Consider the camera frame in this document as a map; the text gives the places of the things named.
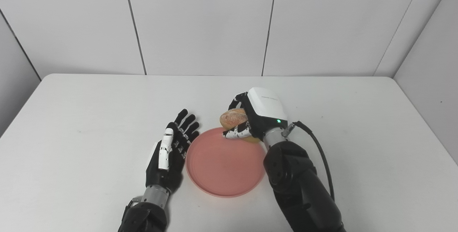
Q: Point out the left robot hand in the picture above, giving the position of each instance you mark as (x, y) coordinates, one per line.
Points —
(171, 153)

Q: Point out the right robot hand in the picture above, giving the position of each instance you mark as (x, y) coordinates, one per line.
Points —
(261, 112)

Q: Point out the bread roll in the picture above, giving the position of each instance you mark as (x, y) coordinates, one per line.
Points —
(233, 117)

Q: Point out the pink plate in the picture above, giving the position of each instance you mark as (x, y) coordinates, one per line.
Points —
(223, 167)

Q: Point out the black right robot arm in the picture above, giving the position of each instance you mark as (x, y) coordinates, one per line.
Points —
(297, 185)

